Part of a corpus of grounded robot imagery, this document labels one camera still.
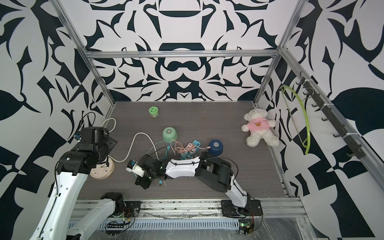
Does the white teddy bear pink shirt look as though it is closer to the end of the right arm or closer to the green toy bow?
the green toy bow

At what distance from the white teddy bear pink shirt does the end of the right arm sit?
558 millimetres

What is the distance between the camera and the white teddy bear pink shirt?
0.91 m

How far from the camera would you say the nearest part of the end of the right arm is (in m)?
0.64
